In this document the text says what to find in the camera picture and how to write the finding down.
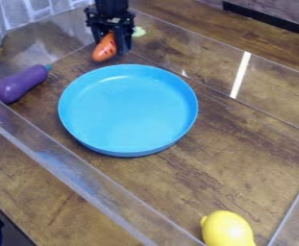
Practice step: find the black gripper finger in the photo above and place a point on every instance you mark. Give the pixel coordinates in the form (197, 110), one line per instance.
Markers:
(97, 33)
(124, 37)

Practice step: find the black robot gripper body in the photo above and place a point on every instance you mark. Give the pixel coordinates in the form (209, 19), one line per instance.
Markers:
(108, 15)

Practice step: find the orange toy carrot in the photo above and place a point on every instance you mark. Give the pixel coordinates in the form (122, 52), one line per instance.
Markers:
(105, 50)

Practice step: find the blue round plastic tray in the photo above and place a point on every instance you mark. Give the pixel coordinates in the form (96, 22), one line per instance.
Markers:
(128, 110)

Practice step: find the purple toy eggplant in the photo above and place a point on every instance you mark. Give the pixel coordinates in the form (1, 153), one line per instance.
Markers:
(15, 85)

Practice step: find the black baseboard strip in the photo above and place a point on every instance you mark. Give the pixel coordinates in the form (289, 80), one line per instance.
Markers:
(263, 17)

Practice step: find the clear acrylic barrier panel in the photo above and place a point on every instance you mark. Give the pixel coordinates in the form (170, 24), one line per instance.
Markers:
(233, 164)

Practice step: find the yellow toy lemon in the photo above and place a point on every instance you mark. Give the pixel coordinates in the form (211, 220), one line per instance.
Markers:
(227, 229)

